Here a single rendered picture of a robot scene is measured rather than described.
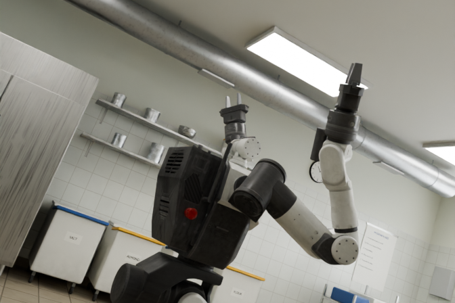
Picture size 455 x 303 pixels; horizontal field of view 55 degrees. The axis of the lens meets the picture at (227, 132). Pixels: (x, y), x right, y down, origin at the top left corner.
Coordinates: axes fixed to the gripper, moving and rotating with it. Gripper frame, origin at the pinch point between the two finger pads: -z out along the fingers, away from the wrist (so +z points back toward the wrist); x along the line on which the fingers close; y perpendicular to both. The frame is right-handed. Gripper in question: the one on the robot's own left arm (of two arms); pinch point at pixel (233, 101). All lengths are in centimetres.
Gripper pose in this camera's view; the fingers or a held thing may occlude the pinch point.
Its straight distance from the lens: 184.2
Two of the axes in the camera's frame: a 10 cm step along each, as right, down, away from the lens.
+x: 8.7, -2.0, -4.6
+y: -5.0, -2.5, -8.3
